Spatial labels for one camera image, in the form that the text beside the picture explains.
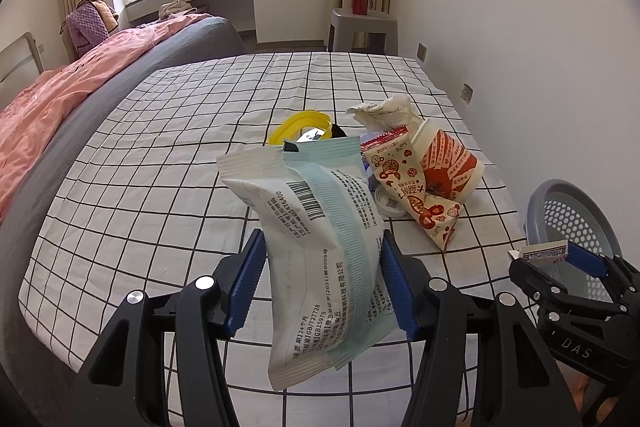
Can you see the beige bag on sill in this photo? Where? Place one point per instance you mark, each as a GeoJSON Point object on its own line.
{"type": "Point", "coordinates": [174, 8]}

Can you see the crumpled white paper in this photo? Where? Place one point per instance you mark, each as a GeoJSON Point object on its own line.
{"type": "Point", "coordinates": [393, 113]}

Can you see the red white paper cup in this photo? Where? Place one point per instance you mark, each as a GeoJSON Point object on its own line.
{"type": "Point", "coordinates": [451, 171]}

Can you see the white plastic lid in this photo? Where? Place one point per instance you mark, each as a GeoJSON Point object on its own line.
{"type": "Point", "coordinates": [387, 204]}

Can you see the red cream snack wrapper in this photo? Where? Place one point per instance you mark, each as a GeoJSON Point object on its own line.
{"type": "Point", "coordinates": [397, 168]}

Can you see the small black object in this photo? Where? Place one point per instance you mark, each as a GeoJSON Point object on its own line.
{"type": "Point", "coordinates": [337, 132]}

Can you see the wall socket near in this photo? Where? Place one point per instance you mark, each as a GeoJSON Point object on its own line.
{"type": "Point", "coordinates": [466, 93]}

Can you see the wooden headboard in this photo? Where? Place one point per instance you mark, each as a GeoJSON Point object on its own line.
{"type": "Point", "coordinates": [20, 66]}

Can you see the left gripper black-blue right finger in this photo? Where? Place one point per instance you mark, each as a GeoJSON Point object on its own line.
{"type": "Point", "coordinates": [518, 382]}

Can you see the grey plastic stool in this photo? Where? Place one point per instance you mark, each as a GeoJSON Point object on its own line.
{"type": "Point", "coordinates": [345, 24]}

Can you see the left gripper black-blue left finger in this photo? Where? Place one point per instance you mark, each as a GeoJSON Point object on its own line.
{"type": "Point", "coordinates": [121, 382]}

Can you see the pink quilt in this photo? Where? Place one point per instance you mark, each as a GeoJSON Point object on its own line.
{"type": "Point", "coordinates": [32, 118]}

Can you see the wall socket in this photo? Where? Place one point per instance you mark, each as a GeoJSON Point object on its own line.
{"type": "Point", "coordinates": [421, 52]}
{"type": "Point", "coordinates": [466, 93]}

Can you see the purple knitted bag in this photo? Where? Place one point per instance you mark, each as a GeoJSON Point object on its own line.
{"type": "Point", "coordinates": [88, 25]}

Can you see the small printed packet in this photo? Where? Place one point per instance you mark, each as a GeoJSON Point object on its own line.
{"type": "Point", "coordinates": [542, 254]}

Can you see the purple rabbit cartoon box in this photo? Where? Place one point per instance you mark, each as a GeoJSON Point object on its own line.
{"type": "Point", "coordinates": [372, 181]}

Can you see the wall socket far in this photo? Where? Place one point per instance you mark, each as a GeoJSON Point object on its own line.
{"type": "Point", "coordinates": [421, 52]}

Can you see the grey perforated trash basket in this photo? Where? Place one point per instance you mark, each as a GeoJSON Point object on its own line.
{"type": "Point", "coordinates": [561, 210]}

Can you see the white black grid bedsheet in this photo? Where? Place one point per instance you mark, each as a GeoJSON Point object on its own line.
{"type": "Point", "coordinates": [143, 207]}

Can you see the grey bed blanket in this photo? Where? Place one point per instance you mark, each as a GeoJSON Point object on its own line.
{"type": "Point", "coordinates": [38, 377]}

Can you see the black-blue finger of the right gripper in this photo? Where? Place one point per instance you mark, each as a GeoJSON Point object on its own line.
{"type": "Point", "coordinates": [615, 273]}
{"type": "Point", "coordinates": [534, 283]}

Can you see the white teal wet-wipes packet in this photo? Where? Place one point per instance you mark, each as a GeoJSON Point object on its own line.
{"type": "Point", "coordinates": [324, 237]}

